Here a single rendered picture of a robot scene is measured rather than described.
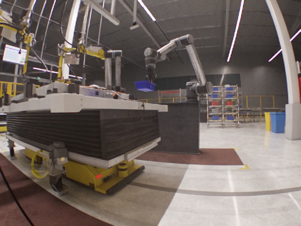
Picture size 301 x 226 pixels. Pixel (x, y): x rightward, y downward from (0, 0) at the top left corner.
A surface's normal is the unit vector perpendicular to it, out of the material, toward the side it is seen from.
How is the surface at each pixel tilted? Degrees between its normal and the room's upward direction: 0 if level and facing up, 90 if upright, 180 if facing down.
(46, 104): 90
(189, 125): 90
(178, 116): 90
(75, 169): 90
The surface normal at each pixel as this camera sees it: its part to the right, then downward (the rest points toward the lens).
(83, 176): -0.38, 0.01
